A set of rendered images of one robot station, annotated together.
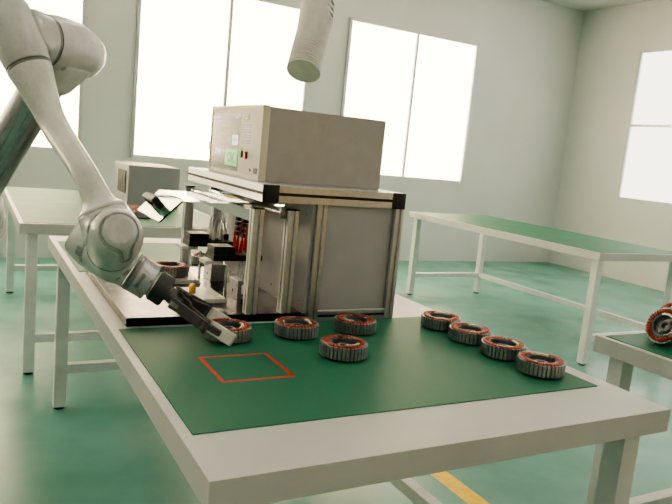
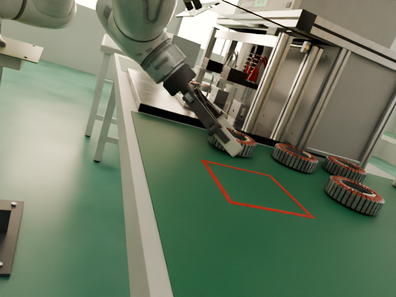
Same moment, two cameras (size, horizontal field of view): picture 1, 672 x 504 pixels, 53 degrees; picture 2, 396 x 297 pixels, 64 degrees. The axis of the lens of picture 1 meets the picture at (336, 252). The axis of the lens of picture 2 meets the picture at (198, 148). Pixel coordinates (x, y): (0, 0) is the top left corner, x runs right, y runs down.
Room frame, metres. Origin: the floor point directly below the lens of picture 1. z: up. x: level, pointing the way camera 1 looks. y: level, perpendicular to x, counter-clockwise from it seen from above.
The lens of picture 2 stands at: (0.82, 0.21, 0.94)
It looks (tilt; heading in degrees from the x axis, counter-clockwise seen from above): 16 degrees down; 8
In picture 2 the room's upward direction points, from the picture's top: 20 degrees clockwise
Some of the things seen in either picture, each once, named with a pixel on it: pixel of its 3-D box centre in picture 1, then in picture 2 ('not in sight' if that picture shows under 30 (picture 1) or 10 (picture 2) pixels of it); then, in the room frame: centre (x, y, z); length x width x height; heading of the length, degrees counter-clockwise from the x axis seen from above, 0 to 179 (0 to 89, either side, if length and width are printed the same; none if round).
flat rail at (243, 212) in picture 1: (218, 203); (240, 37); (2.01, 0.37, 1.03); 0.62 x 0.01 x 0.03; 29
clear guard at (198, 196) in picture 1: (209, 207); (239, 26); (1.78, 0.35, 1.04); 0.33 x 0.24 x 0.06; 119
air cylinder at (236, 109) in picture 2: (240, 287); (240, 109); (1.92, 0.27, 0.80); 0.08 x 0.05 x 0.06; 29
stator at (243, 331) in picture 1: (228, 330); (232, 141); (1.55, 0.24, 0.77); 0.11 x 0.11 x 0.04
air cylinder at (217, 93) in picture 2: (214, 270); (218, 95); (2.13, 0.39, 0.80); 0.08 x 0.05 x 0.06; 29
